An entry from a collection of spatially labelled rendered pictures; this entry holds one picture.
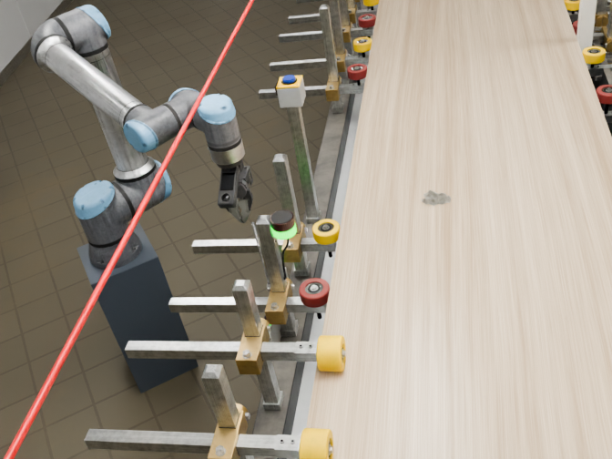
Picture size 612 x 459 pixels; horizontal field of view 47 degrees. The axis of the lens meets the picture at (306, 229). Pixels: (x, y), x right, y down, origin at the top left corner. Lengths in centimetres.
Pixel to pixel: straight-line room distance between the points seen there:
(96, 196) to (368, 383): 127
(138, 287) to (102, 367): 61
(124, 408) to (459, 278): 160
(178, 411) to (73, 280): 108
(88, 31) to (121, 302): 96
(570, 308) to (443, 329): 30
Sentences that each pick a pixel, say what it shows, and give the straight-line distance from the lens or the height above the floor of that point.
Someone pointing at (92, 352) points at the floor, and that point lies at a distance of 322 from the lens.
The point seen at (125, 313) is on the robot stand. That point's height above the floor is 42.
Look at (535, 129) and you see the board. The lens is 239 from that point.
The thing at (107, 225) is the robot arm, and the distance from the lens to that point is 251.
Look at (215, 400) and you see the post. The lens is 144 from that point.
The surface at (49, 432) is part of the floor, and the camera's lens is 302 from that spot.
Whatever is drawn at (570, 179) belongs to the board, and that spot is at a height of 90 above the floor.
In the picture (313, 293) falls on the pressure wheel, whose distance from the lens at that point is 181.
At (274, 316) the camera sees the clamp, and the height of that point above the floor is 85.
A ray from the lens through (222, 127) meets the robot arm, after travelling 181.
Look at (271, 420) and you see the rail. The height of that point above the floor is 70.
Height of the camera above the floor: 214
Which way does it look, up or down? 38 degrees down
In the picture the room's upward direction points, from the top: 11 degrees counter-clockwise
